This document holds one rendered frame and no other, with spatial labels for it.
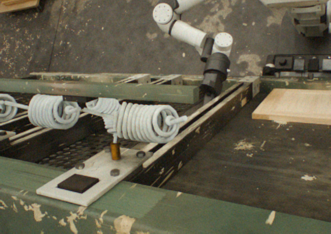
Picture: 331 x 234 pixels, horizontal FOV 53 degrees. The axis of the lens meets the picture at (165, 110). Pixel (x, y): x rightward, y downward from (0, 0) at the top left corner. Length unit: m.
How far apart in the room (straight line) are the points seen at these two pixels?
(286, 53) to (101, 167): 1.96
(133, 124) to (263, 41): 2.19
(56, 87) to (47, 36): 3.33
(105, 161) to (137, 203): 0.15
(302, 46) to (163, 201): 2.03
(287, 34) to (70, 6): 2.33
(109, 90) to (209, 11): 2.48
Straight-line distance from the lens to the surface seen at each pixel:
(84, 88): 0.52
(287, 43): 2.44
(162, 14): 1.31
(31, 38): 4.05
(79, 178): 0.55
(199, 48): 1.31
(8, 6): 4.38
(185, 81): 1.68
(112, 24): 3.36
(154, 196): 0.50
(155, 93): 0.45
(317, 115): 1.17
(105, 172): 0.57
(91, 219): 0.49
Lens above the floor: 2.35
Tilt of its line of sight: 60 degrees down
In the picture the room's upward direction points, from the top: 58 degrees counter-clockwise
